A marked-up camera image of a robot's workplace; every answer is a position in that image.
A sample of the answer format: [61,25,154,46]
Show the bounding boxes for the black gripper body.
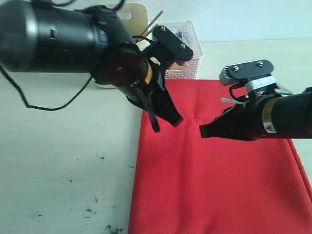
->
[214,95,278,142]

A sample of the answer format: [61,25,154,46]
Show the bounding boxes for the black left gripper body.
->
[91,41,168,110]

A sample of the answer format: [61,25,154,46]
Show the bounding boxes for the blue white milk carton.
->
[176,31,185,41]

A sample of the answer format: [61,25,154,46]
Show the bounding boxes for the wooden chopstick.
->
[140,10,164,36]
[142,23,158,38]

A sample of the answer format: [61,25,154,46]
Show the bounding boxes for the red scalloped table cloth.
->
[128,79,312,234]

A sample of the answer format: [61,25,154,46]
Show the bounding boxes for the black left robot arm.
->
[0,0,170,113]

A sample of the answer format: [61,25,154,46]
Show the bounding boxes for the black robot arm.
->
[199,89,312,141]

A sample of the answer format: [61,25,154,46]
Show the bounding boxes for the cream plastic bin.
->
[94,3,150,89]

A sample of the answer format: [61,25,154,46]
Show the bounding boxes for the white perforated plastic basket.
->
[147,20,204,79]

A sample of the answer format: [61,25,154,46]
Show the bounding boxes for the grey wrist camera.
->
[219,59,274,86]

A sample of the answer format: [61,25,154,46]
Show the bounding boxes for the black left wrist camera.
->
[152,25,194,62]

